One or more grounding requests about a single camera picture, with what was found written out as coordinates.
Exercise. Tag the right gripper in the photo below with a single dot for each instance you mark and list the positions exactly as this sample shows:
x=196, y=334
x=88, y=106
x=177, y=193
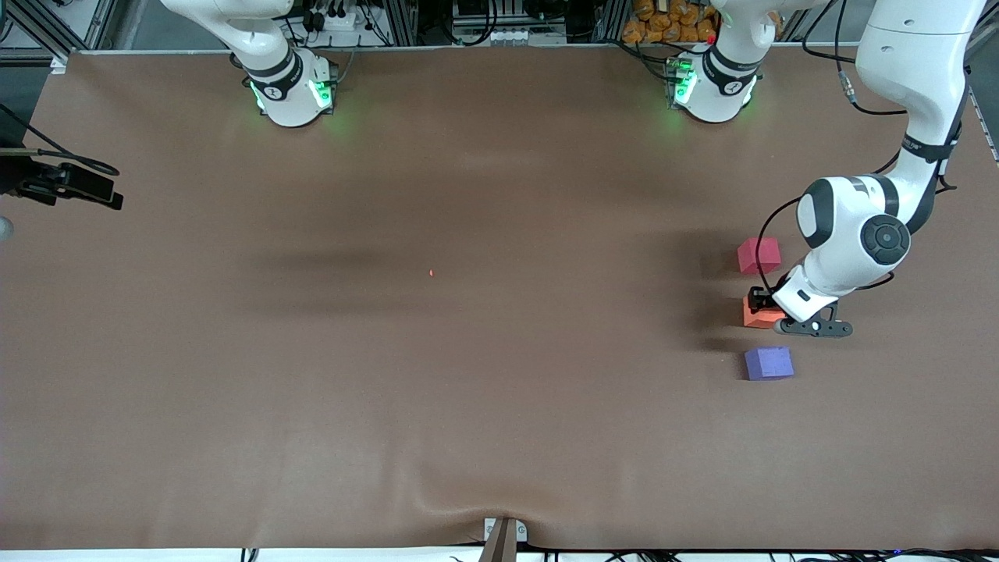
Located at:
x=17, y=176

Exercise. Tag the aluminium frame post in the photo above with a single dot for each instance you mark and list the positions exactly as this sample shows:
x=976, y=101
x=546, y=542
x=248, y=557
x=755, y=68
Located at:
x=39, y=27
x=985, y=39

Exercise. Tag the white connector strip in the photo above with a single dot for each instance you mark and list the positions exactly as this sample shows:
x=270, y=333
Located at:
x=511, y=36

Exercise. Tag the orange packets pile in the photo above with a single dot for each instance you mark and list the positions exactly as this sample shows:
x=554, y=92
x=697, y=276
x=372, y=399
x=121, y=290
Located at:
x=671, y=23

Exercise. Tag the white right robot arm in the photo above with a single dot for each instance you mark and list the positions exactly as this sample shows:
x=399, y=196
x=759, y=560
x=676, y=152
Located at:
x=273, y=70

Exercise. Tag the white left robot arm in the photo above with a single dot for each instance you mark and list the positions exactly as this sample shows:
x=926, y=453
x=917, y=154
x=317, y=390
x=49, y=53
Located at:
x=913, y=62

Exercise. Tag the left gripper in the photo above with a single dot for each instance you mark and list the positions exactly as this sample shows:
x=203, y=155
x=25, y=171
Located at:
x=759, y=299

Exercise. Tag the purple foam block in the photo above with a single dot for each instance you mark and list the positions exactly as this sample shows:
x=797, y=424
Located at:
x=769, y=364

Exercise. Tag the brown table cover sheet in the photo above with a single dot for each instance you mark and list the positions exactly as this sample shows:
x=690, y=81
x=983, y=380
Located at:
x=499, y=429

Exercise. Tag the metal table edge bracket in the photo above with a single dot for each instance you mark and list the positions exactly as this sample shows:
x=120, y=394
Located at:
x=503, y=538

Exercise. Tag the red foam block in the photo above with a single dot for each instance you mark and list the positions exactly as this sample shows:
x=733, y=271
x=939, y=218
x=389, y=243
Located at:
x=755, y=255

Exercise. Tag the white power strip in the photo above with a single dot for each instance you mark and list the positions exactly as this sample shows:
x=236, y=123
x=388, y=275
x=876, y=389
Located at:
x=335, y=19

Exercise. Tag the orange foam block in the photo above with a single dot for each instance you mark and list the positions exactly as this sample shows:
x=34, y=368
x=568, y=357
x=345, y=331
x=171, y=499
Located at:
x=759, y=318

